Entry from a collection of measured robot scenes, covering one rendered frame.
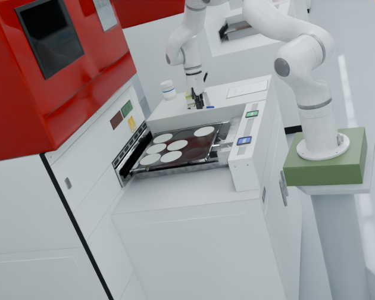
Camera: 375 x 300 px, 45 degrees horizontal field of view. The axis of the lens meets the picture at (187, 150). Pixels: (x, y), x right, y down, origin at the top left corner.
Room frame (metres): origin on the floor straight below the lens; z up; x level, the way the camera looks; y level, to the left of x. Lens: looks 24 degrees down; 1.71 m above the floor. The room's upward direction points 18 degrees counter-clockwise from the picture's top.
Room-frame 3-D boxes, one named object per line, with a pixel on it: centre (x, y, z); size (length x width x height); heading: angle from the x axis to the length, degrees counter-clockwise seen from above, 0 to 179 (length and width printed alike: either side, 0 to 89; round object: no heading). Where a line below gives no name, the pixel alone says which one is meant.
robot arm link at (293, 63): (1.44, -0.45, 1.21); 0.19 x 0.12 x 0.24; 120
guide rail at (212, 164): (1.79, 0.03, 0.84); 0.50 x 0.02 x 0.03; 68
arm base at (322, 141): (1.46, -0.48, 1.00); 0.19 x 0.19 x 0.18
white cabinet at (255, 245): (1.96, -0.09, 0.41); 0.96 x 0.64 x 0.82; 158
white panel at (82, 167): (1.83, 0.32, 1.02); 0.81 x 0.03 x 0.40; 158
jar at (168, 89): (2.45, 0.00, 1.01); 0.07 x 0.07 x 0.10
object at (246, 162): (1.73, -0.27, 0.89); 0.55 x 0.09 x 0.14; 158
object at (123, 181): (1.99, 0.24, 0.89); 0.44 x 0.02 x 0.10; 158
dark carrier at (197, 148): (1.93, 0.04, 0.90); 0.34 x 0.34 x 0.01; 68
